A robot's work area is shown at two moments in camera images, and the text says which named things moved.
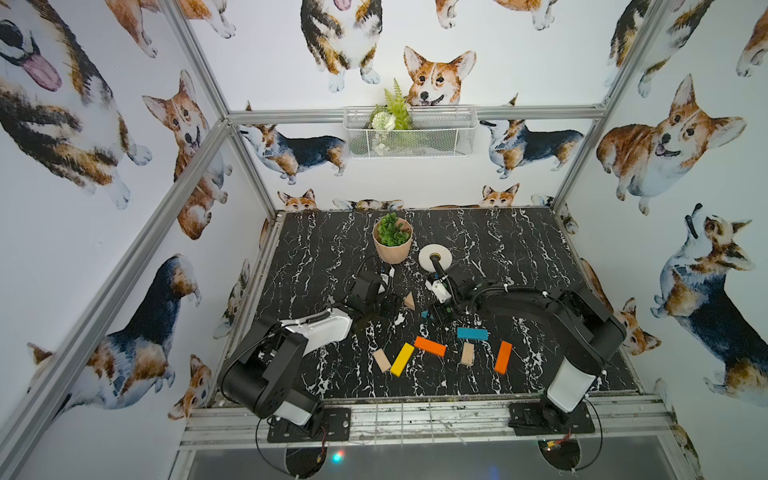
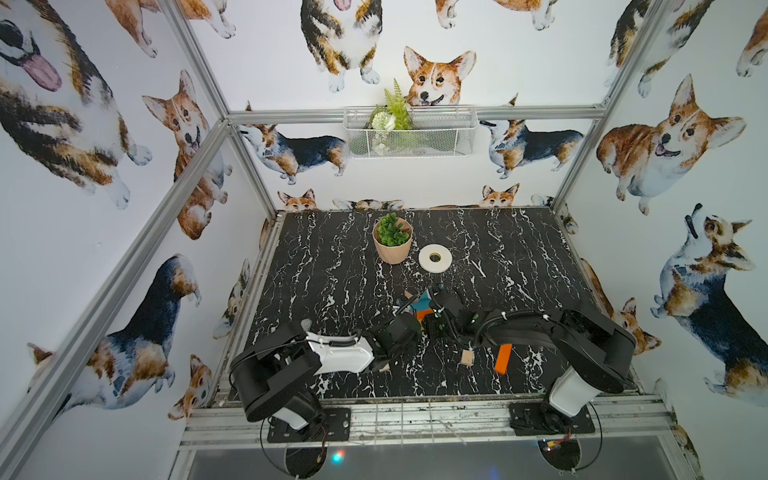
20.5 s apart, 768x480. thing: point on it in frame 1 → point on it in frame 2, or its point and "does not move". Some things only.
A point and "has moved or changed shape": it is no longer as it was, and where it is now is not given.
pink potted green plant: [393, 236] does not move
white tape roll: [425, 262] does not move
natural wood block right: [468, 350] does not move
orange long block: [503, 357] does not move
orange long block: [430, 346] → [420, 315]
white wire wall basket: [411, 131] does not move
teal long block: [472, 333] has moved or changed shape
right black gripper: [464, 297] → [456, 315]
